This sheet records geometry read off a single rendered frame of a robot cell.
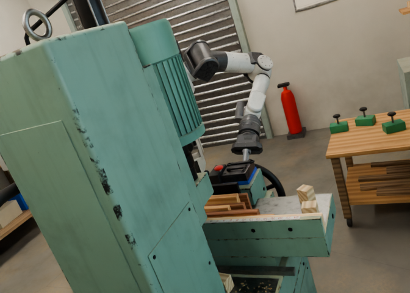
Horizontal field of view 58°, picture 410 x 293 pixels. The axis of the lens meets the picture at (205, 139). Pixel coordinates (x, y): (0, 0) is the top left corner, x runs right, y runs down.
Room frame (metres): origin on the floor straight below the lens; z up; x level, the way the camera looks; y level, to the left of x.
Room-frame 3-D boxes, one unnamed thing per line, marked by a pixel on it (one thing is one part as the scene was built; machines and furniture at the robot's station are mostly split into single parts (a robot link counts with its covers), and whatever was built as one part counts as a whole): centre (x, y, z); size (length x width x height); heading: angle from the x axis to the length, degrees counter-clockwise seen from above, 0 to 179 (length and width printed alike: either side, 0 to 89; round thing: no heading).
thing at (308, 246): (1.04, -0.01, 0.87); 0.61 x 0.30 x 0.06; 61
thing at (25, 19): (0.71, 0.22, 1.55); 0.06 x 0.02 x 0.07; 151
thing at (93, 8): (0.84, 0.15, 1.53); 0.08 x 0.08 x 0.17; 61
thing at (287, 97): (3.75, -0.97, 0.30); 0.19 x 0.18 x 0.60; 152
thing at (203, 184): (0.95, 0.09, 1.03); 0.14 x 0.07 x 0.09; 151
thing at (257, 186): (1.11, -0.05, 0.91); 0.15 x 0.14 x 0.09; 61
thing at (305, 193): (0.94, -0.23, 0.92); 0.04 x 0.03 x 0.05; 33
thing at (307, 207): (0.87, -0.21, 0.92); 0.04 x 0.04 x 0.04; 64
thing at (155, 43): (0.97, 0.08, 1.35); 0.18 x 0.18 x 0.31
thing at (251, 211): (0.96, 0.03, 0.92); 0.25 x 0.02 x 0.05; 61
